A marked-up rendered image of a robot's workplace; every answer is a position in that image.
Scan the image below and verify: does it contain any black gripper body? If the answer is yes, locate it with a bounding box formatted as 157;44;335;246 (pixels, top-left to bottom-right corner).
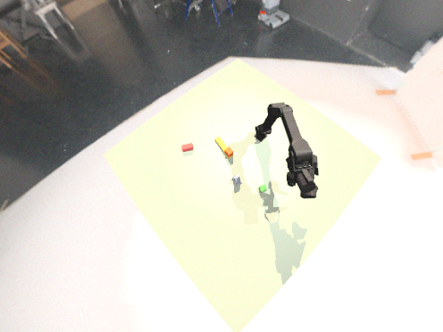
300;154;318;199

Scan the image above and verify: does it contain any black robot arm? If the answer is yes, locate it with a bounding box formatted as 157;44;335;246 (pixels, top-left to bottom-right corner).
255;102;316;193

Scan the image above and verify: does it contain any small red block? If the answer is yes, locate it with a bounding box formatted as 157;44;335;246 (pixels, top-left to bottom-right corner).
181;143;194;152

